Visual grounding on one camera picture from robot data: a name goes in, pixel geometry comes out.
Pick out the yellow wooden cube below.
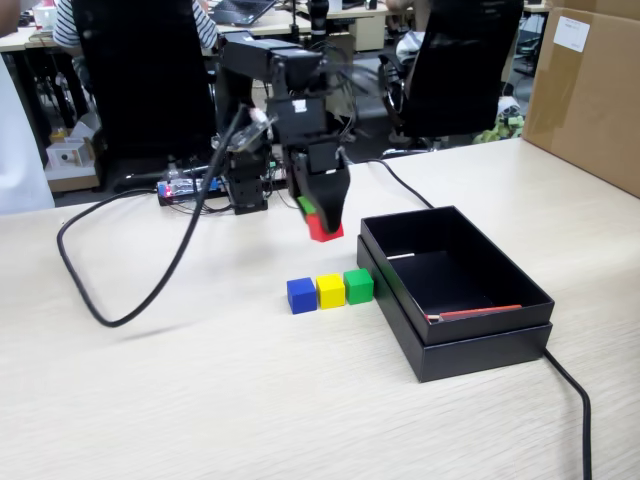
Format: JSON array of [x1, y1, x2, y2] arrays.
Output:
[[315, 273, 347, 310]]

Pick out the person in striped shirt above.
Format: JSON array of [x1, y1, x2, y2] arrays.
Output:
[[52, 0, 221, 50]]

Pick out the white box with round hole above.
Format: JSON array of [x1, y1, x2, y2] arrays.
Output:
[[47, 142, 85, 169]]

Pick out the blue wooden cube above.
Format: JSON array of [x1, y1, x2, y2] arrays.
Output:
[[286, 277, 318, 315]]

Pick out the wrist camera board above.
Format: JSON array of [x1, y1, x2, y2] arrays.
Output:
[[227, 107, 279, 154]]

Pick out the thick black cable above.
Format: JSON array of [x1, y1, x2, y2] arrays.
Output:
[[362, 158, 594, 480], [56, 107, 251, 329]]

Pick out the beige office desk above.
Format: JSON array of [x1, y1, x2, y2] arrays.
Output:
[[0, 27, 81, 51], [219, 2, 389, 54]]

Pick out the red wooden cube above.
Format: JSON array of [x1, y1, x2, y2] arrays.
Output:
[[305, 212, 345, 244]]

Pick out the black laptop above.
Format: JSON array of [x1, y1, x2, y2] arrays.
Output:
[[212, 0, 277, 27]]

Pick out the black cardboard box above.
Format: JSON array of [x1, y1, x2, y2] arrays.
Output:
[[359, 204, 556, 346]]

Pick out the black office chair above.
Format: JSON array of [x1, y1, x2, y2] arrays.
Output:
[[72, 0, 220, 194], [377, 0, 525, 156]]

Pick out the red pencil in box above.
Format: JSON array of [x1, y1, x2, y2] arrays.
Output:
[[438, 303, 524, 321]]

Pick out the black pole with white rings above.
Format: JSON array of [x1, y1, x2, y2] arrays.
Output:
[[307, 0, 332, 39]]

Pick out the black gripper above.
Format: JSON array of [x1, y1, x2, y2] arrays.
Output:
[[279, 127, 352, 235]]

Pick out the small brown carton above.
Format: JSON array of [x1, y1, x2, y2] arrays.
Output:
[[47, 167, 100, 194]]

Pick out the green wooden cube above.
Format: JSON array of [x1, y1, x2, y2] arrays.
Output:
[[343, 268, 375, 306]]

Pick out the large brown cardboard box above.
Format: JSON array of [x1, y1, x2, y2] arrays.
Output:
[[522, 0, 640, 199]]

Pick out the person in white shirt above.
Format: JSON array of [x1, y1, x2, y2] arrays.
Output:
[[0, 0, 56, 214]]

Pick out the controller circuit board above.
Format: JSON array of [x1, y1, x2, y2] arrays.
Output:
[[157, 177, 229, 206]]

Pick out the seated person behind chair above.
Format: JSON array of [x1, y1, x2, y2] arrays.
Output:
[[384, 0, 434, 69]]

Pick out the green toy pile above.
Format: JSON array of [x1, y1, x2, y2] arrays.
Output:
[[472, 115, 526, 146]]

